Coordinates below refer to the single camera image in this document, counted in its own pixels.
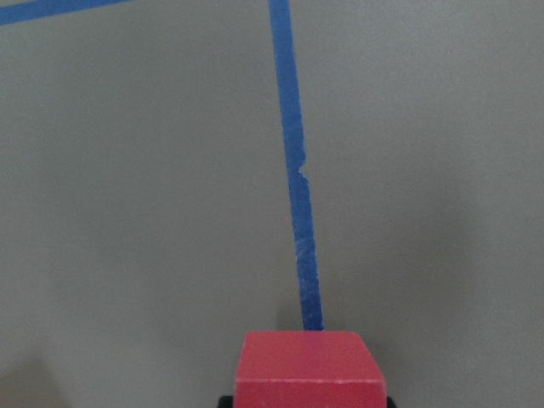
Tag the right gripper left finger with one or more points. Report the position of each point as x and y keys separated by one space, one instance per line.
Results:
x=225 y=401

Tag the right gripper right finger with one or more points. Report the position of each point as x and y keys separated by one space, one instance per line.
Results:
x=390 y=402

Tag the red block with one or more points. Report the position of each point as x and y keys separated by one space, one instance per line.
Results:
x=307 y=369

